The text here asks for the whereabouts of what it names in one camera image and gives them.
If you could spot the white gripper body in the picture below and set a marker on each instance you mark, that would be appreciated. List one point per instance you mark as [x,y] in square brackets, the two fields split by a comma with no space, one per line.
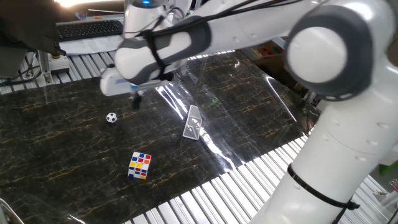
[110,84]

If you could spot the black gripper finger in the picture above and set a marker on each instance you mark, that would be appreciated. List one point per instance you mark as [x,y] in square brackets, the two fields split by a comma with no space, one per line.
[139,102]
[135,102]

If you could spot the small black white soccer ball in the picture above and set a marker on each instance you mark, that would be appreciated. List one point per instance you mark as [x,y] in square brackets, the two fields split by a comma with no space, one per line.
[112,117]

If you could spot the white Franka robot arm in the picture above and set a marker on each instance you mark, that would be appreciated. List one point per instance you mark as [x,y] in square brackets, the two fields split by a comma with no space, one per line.
[342,140]

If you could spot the white paper sheet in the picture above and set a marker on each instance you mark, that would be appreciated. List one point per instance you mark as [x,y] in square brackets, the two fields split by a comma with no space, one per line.
[93,46]

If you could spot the black keyboard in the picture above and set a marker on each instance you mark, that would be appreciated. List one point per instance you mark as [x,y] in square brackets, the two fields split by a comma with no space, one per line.
[90,29]

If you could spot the multicolour Rubik's cube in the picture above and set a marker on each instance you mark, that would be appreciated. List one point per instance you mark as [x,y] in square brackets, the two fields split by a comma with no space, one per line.
[140,165]

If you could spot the black marble pattern mat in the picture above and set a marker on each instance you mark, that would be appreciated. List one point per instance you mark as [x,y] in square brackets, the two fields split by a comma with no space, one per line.
[77,140]

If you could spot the short aluminium upright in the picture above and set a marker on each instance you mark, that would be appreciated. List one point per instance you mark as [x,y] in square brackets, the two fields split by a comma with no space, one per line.
[45,68]

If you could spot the small blue cup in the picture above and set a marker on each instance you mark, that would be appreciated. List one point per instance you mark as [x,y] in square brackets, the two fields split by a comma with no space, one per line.
[81,15]

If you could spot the green plastic object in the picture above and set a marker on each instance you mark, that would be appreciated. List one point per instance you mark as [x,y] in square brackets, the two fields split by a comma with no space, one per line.
[388,169]

